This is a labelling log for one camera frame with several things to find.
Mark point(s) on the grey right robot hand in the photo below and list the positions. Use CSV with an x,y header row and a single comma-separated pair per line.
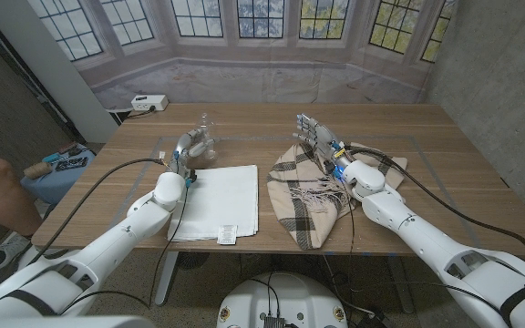
x,y
322,136

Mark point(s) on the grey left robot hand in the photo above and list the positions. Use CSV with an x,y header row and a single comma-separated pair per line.
x,y
184,148

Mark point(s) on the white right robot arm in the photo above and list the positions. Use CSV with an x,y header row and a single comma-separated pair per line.
x,y
449,246

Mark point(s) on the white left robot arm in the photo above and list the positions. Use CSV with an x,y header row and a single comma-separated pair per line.
x,y
89,255

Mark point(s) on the beige plaid cloth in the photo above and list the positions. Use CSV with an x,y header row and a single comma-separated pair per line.
x,y
310,191

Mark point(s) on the folded white cloth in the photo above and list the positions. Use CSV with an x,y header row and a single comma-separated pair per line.
x,y
221,200

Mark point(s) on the white power strip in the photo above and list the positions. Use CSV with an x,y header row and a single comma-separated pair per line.
x,y
148,103

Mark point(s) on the printed window backdrop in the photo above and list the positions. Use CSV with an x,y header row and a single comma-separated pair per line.
x,y
262,73

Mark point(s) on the small white paper label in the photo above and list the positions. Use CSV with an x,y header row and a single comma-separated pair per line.
x,y
227,234

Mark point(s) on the grey table leg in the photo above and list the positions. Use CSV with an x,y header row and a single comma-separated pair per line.
x,y
401,284
167,278

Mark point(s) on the blue stool with tools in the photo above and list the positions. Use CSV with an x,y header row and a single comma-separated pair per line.
x,y
57,184

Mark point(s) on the brown twine roll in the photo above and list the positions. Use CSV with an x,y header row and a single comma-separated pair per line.
x,y
37,170

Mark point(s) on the white pillar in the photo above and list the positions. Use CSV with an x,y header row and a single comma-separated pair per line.
x,y
53,68

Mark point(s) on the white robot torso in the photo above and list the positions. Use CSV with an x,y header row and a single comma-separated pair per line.
x,y
283,298

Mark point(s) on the person's bare leg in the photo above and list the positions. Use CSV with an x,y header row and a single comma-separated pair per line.
x,y
3,196

